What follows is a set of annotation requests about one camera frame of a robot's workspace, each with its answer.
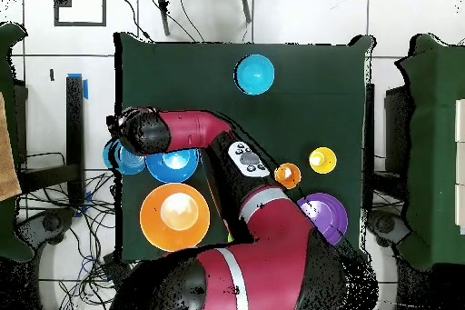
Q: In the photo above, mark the large blue bowl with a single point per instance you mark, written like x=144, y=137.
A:
x=170, y=170

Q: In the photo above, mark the small ribbed teal bowl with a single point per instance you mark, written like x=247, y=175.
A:
x=254, y=74

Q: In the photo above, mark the shallow blue bowl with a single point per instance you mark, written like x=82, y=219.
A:
x=127, y=164

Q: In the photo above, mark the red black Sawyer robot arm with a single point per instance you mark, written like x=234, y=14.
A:
x=269, y=252

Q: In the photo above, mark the white boxes stack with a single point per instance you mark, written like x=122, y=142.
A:
x=460, y=164

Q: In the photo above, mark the orange cup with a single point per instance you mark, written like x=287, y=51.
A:
x=287, y=176

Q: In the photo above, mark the dark green tablecloth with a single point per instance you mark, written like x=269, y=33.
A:
x=308, y=106

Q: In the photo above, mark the yellow cup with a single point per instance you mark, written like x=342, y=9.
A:
x=323, y=160

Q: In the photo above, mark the large yellow bowl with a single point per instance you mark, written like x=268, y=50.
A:
x=152, y=219

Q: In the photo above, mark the purple bowl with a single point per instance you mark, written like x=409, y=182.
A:
x=327, y=215

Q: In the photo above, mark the black stand bar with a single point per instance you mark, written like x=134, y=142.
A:
x=75, y=124

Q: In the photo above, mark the black power box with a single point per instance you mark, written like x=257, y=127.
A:
x=116, y=266

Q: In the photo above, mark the black equipment stand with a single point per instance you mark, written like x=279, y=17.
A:
x=397, y=132

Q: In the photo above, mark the dark grey chair with knob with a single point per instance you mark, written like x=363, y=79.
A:
x=52, y=222

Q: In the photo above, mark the green cloth side table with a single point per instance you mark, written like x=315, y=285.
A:
x=436, y=142
x=7, y=233

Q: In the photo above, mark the tan brown sheet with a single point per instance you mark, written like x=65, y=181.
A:
x=8, y=157

